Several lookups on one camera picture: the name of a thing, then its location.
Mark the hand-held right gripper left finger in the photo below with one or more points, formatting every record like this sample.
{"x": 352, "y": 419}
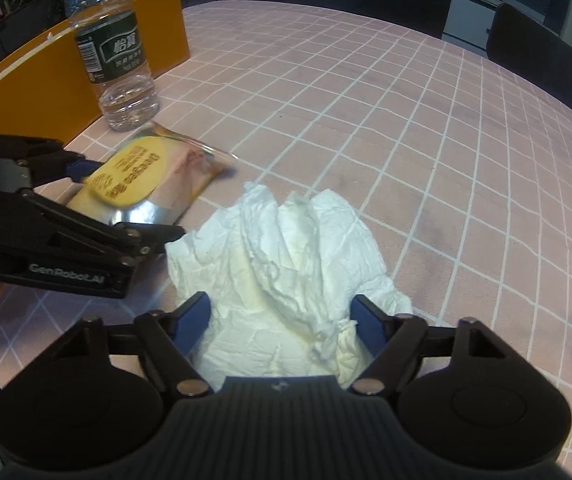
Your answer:
{"x": 193, "y": 322}

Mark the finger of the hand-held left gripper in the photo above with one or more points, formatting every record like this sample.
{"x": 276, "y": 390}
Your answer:
{"x": 48, "y": 157}
{"x": 111, "y": 235}

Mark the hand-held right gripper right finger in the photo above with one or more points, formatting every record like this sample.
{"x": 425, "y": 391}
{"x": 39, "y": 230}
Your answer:
{"x": 367, "y": 322}

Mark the orange storage box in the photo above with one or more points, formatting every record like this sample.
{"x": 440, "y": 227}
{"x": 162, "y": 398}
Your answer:
{"x": 26, "y": 90}

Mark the yellow snack packet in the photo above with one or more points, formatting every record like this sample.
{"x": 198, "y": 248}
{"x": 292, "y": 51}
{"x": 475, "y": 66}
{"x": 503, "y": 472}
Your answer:
{"x": 166, "y": 172}

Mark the white paper towel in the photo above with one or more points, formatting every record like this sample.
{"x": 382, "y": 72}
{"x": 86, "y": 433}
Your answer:
{"x": 276, "y": 260}

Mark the clear plastic water bottle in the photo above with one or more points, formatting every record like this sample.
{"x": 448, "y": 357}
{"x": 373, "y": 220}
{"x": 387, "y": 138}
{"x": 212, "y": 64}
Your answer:
{"x": 116, "y": 50}

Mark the grey cabinet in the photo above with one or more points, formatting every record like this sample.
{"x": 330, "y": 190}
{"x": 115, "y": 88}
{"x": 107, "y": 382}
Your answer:
{"x": 26, "y": 22}

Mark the white cabinet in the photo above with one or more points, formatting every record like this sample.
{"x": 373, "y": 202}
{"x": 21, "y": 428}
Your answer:
{"x": 471, "y": 15}

